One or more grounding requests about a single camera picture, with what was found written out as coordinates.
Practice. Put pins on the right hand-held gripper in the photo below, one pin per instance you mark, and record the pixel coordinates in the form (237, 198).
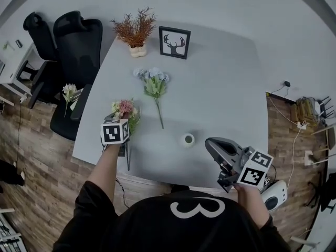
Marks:
(254, 169)

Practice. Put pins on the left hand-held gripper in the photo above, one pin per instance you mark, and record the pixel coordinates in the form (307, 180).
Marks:
(114, 131)

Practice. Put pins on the pink flower bouquet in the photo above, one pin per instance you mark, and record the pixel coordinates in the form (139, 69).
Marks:
(124, 106)

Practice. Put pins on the white vase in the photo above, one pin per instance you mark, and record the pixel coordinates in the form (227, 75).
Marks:
(189, 145)

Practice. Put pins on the blue flower bouquet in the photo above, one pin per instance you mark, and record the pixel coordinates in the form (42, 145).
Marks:
(155, 85)

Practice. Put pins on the person's left forearm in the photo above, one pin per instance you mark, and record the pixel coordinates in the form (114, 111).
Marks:
(105, 167)

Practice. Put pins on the person's right forearm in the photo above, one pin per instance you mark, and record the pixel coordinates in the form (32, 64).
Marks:
(252, 206)

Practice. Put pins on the white flower bunch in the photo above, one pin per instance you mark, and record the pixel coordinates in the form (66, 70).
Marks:
(69, 90)

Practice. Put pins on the white round speaker device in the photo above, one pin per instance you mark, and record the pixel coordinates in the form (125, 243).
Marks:
(275, 193)

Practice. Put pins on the white power strip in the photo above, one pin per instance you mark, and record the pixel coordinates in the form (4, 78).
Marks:
(302, 125)

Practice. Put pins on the white square floor box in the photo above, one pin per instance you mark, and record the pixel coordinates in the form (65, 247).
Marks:
(308, 157)

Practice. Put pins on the pile of brown boxes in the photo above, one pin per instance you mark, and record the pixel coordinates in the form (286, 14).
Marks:
(304, 111)

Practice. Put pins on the person's black shirt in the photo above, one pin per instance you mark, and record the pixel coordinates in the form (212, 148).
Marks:
(183, 232)

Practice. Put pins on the black mesh office chair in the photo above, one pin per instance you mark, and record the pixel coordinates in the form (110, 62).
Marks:
(39, 35)
(76, 43)

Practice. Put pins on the dried orange plant white pot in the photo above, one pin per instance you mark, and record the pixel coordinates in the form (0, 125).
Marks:
(134, 30)

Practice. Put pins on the white router black antennas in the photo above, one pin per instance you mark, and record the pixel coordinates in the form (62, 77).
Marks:
(321, 107)

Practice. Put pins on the black framed deer picture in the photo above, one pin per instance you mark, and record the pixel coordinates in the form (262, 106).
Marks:
(174, 42)

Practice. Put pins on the black swivel chair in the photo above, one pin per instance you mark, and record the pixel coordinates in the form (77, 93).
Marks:
(328, 193)

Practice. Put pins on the white side desk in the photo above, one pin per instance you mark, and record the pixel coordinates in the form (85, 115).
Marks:
(10, 72)

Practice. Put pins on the small black device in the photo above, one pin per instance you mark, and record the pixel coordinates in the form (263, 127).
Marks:
(18, 43)

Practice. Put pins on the white metal rack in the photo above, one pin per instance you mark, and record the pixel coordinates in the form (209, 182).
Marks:
(8, 235)

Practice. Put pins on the black wall charger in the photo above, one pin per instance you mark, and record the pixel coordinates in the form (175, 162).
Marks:
(287, 83)

